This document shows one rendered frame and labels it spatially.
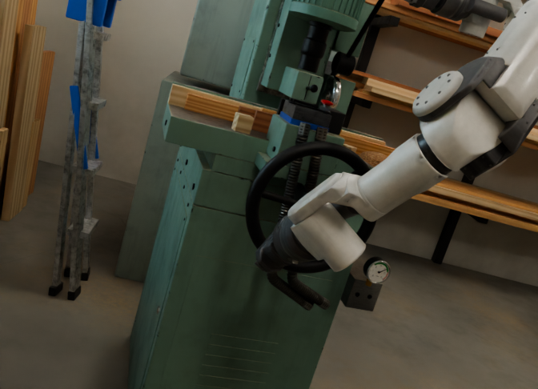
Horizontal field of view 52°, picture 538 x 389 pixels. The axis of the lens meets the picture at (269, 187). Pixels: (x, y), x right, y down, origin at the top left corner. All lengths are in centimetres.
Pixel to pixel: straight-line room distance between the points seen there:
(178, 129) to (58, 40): 265
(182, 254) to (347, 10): 70
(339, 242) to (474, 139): 24
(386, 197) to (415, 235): 342
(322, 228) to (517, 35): 37
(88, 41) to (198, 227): 94
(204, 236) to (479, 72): 79
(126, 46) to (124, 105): 38
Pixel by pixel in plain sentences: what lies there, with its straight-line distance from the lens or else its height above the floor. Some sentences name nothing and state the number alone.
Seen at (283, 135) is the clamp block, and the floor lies 93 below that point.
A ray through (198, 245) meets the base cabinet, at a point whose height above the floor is 62.
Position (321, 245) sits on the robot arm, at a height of 84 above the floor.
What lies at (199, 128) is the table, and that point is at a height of 89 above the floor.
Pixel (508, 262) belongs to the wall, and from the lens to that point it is 458.
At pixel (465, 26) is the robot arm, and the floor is 129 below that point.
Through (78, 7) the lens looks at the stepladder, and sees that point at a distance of 206.
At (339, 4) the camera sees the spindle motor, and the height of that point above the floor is 124.
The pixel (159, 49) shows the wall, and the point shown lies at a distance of 372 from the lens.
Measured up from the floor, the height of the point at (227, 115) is 91.
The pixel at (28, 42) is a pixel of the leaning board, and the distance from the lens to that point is 270.
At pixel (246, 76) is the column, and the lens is 161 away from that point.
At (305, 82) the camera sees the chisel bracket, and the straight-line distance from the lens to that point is 139.
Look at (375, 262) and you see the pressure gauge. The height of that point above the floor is 68.
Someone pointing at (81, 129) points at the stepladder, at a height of 65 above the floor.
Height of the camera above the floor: 109
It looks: 13 degrees down
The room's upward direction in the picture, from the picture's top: 17 degrees clockwise
